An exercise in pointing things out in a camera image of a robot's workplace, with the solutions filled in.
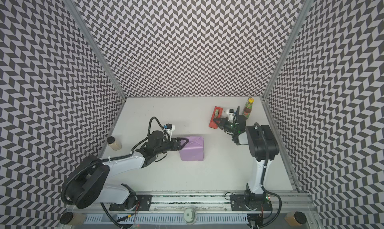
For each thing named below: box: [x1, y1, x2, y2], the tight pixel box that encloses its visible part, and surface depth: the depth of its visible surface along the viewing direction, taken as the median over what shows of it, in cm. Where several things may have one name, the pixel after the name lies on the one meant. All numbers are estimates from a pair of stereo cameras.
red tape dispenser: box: [208, 106, 224, 129], surface depth 104 cm
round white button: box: [183, 208, 197, 225], surface depth 62 cm
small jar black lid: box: [106, 136, 122, 151], surface depth 86 cm
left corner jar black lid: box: [59, 212, 74, 225], surface depth 61 cm
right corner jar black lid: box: [294, 211, 308, 225], surface depth 64 cm
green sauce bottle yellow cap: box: [242, 97, 255, 119], surface depth 98 cm
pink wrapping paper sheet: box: [179, 136, 205, 161], surface depth 82 cm
